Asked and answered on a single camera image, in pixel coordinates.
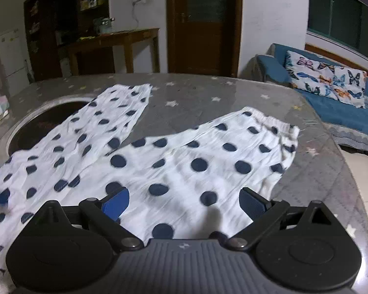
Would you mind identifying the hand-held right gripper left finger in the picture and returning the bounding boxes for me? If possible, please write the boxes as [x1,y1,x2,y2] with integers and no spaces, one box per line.
[32,186,145,251]

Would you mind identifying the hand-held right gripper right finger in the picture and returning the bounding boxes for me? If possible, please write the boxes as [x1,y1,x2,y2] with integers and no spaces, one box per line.
[226,187,338,251]

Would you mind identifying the white navy polka dot pants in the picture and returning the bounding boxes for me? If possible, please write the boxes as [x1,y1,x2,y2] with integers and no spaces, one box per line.
[0,83,300,294]

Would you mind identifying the round built-in induction cooker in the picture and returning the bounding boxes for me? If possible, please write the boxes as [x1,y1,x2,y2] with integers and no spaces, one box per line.
[0,96,97,160]

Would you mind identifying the blue sofa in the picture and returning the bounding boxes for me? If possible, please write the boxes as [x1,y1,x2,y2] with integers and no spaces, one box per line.
[256,43,368,155]

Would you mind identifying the white refrigerator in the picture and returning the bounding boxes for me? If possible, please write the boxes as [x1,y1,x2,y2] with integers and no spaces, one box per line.
[0,28,29,97]

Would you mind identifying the butterfly print pillow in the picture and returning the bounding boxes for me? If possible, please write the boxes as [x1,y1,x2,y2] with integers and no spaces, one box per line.
[285,50,368,109]

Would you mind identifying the brown wooden door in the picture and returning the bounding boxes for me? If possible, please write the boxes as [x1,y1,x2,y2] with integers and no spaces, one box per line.
[166,0,243,78]

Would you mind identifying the wooden side table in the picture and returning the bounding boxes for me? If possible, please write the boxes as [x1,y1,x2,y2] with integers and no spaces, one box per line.
[59,27,160,75]

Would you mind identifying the dark wooden shelf cabinet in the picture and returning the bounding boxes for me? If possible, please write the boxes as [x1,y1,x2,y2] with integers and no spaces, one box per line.
[23,0,109,82]

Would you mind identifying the green framed window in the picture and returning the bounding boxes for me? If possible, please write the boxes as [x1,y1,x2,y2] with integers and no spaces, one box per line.
[307,0,368,66]

